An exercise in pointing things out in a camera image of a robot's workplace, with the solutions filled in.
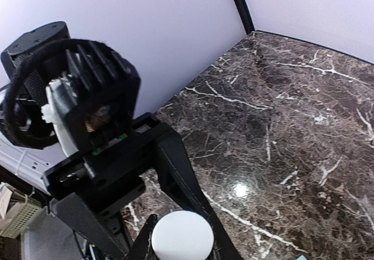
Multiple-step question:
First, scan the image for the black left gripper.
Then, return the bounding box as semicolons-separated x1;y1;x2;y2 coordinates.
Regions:
43;114;217;259

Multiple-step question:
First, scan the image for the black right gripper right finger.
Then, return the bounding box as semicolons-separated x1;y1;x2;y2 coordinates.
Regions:
210;213;243;260

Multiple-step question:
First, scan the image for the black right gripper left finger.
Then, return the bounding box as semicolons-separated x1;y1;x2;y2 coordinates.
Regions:
125;214;158;260

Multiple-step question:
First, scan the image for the small white glue cap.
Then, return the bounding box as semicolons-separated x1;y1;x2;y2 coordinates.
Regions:
151;210;214;260

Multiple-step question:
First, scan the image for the light blue paper envelope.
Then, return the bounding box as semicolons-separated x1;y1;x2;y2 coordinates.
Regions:
295;253;314;260

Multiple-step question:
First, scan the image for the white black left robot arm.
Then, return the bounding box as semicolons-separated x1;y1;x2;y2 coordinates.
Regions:
1;22;220;259

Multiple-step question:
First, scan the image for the white plastic basket background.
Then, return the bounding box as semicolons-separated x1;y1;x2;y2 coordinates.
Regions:
1;182;43;239

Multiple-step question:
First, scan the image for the black left corner frame post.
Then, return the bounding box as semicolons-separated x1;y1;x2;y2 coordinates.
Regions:
234;0;255;34

